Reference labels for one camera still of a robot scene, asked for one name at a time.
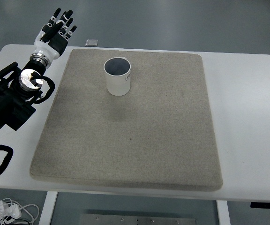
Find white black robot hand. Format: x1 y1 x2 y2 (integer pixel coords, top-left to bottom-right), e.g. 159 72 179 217
34 8 77 59

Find white ribbed cup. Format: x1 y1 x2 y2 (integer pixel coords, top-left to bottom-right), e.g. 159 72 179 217
104 57 131 96

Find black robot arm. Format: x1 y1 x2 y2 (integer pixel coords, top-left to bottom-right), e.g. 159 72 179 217
0 8 76 131

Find small grey floor box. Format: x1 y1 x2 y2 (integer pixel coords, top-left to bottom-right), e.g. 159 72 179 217
85 39 98 47

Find beige felt mat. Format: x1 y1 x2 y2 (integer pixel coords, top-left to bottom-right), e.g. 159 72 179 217
30 49 223 191

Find white table leg left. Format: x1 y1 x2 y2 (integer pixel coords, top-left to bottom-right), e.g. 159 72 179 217
39 191 58 225

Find white table leg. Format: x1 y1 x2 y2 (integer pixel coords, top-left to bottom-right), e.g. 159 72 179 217
217 200 231 225
39 191 58 225

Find metal floor plate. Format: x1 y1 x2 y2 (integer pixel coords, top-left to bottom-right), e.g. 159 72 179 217
79 214 196 225

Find white table leg right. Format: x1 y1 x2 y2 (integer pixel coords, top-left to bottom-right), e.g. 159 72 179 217
217 200 231 225

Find black desk control panel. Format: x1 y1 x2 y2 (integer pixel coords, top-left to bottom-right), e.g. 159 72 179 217
250 202 270 209

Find white power strip with cables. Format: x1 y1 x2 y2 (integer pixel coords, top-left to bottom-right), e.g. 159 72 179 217
0 198 41 225

